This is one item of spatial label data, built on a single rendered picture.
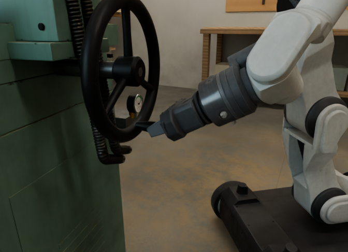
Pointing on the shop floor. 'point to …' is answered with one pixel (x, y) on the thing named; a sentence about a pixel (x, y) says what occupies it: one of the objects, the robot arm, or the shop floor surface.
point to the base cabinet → (58, 188)
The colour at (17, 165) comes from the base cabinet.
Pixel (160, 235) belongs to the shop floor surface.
